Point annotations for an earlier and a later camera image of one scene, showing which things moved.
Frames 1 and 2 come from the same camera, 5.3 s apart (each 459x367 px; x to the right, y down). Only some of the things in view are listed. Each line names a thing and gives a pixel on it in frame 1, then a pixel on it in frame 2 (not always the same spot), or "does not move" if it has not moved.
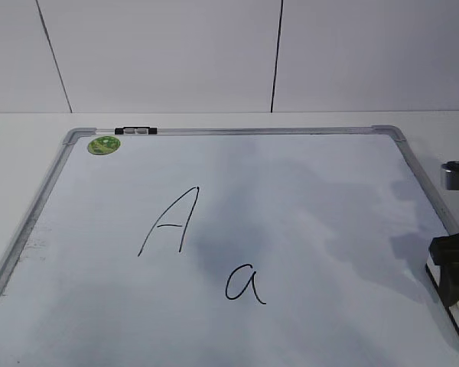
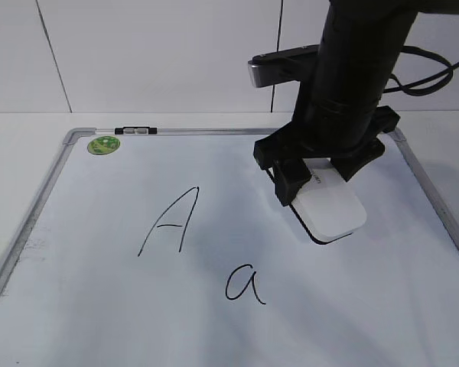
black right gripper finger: x=454 y=254 to x=281 y=147
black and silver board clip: x=135 y=131 does not move
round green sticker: x=103 y=145 does not move
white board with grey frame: x=233 y=246 does not move
